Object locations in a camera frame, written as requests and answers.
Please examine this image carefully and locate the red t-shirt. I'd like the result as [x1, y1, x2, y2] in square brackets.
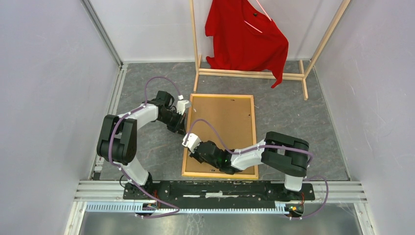
[205, 0, 289, 88]

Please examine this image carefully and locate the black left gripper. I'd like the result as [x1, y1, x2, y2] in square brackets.
[158, 110, 186, 137]

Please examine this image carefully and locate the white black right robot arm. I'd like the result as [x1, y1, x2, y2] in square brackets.
[182, 131, 314, 200]

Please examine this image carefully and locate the aluminium rail frame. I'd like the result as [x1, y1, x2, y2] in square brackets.
[50, 0, 374, 235]

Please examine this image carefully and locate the grey slotted cable duct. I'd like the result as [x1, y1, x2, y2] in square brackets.
[85, 202, 289, 215]

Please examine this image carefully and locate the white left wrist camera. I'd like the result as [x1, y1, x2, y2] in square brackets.
[176, 95, 191, 115]

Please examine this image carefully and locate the yellow wooden picture frame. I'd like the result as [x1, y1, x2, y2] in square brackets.
[181, 93, 259, 180]

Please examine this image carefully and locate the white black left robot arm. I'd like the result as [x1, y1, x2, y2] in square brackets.
[96, 91, 191, 200]

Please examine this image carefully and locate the wooden clothes rack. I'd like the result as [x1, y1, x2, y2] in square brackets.
[189, 0, 351, 100]

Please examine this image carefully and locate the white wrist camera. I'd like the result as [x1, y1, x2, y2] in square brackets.
[182, 133, 202, 153]
[176, 95, 191, 115]

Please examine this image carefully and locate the pink clothes hanger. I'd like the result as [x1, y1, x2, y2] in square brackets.
[242, 0, 273, 33]

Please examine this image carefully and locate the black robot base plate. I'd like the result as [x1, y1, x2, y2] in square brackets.
[144, 180, 316, 210]

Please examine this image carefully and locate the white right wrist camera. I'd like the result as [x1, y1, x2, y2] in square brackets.
[182, 133, 202, 153]

